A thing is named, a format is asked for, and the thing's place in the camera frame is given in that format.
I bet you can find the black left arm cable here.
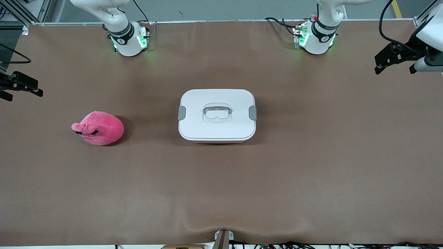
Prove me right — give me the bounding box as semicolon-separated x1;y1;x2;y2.
379;0;421;50

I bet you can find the black arm base cable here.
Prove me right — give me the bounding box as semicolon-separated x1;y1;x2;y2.
265;17;302;37

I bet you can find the translucent grey lid handle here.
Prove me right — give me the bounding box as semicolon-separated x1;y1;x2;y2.
203;104;232;114

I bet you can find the pink plush toy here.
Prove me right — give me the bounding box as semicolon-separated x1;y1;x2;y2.
71;111;124;146

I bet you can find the white plastic box lid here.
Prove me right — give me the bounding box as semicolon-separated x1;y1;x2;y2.
178;89;257;140

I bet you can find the brown table mat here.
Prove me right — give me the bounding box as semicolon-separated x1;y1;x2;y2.
0;20;443;247

